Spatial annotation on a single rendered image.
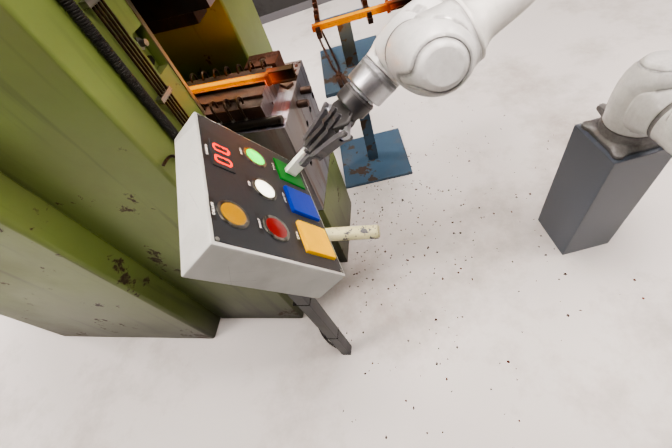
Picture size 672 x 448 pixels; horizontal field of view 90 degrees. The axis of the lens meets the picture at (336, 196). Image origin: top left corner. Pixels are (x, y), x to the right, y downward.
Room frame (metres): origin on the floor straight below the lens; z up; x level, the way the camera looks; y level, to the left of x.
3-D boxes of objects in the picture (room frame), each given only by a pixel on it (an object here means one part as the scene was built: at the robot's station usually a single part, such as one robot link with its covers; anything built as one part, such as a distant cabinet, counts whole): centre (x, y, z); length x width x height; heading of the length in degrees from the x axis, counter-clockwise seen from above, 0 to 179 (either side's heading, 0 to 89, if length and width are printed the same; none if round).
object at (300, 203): (0.47, 0.08, 1.01); 0.07 x 0.05 x 0.07; 4
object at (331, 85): (1.49, -0.31, 0.66); 0.40 x 0.30 x 0.02; 169
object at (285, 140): (1.15, 0.26, 0.69); 0.56 x 0.38 x 0.45; 69
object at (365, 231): (0.66, 0.12, 0.62); 0.44 x 0.05 x 0.05; 69
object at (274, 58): (1.20, 0.07, 0.95); 0.12 x 0.09 x 0.07; 69
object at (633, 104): (0.58, -0.95, 0.77); 0.18 x 0.16 x 0.22; 177
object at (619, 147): (0.61, -0.95, 0.63); 0.22 x 0.18 x 0.06; 173
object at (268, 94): (1.09, 0.27, 0.96); 0.42 x 0.20 x 0.09; 69
